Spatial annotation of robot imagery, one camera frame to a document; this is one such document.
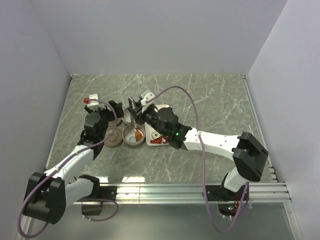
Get near metal lunch tin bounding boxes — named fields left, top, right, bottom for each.
left=122, top=123, right=146, bottom=148

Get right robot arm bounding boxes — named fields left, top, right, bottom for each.
left=128, top=98, right=269, bottom=202

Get red curved sausage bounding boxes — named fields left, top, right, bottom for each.
left=161, top=136, right=168, bottom=144

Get metal lunch tin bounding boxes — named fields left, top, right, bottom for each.
left=122, top=123, right=146, bottom=148
left=122, top=107, right=136, bottom=126

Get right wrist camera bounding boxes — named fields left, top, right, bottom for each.
left=140, top=90, right=155, bottom=106

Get white round food piece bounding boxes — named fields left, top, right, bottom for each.
left=128, top=136, right=136, bottom=142

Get orange fried food piece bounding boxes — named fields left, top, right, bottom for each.
left=134, top=128, right=143, bottom=141

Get side aluminium rail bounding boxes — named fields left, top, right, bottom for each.
left=240, top=74, right=279, bottom=182

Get far metal lunch tin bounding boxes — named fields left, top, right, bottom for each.
left=122, top=107, right=136, bottom=126

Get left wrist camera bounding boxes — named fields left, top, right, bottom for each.
left=83, top=93, right=105, bottom=111

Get near brown tin lid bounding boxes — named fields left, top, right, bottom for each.
left=104, top=127, right=123, bottom=148

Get red sausage piece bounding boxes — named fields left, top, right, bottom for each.
left=149, top=137, right=163, bottom=145

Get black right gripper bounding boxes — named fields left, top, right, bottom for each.
left=128, top=102, right=169, bottom=138

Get white rectangular plate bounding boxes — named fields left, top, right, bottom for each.
left=144, top=104, right=177, bottom=147

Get sushi roll piece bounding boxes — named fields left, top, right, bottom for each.
left=151, top=131, right=161, bottom=140

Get aluminium frame rail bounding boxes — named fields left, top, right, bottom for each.
left=74, top=181, right=292, bottom=205

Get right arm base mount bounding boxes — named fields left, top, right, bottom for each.
left=205, top=185, right=245, bottom=218

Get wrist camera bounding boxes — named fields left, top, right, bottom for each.
left=83, top=93, right=105, bottom=111
left=140, top=90, right=155, bottom=106

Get brown tin lid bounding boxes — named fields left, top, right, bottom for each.
left=108, top=117, right=123, bottom=127
left=104, top=127, right=123, bottom=148

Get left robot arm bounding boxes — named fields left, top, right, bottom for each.
left=21, top=96, right=124, bottom=224

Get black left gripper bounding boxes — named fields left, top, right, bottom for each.
left=85, top=100, right=123, bottom=140

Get metal tongs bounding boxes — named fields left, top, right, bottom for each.
left=128, top=96, right=136, bottom=132

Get far brown tin lid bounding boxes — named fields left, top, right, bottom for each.
left=108, top=117, right=123, bottom=127

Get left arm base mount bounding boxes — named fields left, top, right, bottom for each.
left=79, top=174, right=119, bottom=222

